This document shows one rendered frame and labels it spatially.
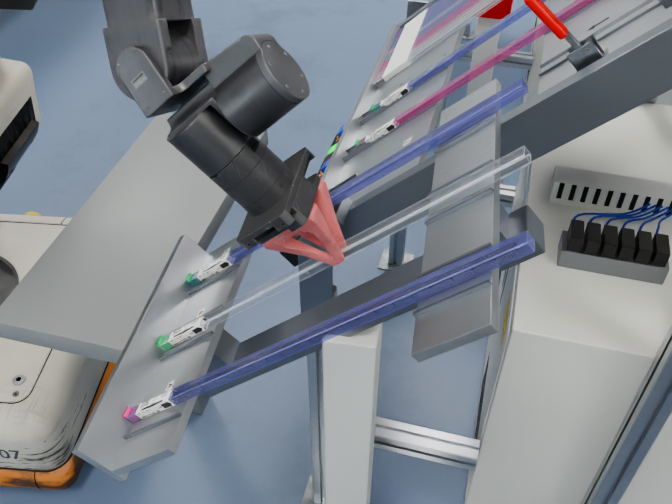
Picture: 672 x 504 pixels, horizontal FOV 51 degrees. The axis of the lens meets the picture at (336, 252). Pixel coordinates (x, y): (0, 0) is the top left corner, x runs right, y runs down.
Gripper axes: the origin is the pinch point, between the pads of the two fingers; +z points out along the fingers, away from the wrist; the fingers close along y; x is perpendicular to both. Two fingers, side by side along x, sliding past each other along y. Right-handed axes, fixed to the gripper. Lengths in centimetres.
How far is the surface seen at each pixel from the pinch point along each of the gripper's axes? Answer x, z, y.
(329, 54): 92, 44, 210
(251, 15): 123, 16, 239
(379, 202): 5.7, 9.5, 21.1
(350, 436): 17.6, 23.0, -3.1
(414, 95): 5, 12, 50
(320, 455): 54, 50, 18
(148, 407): 24.7, -0.6, -11.0
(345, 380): 10.4, 13.9, -3.0
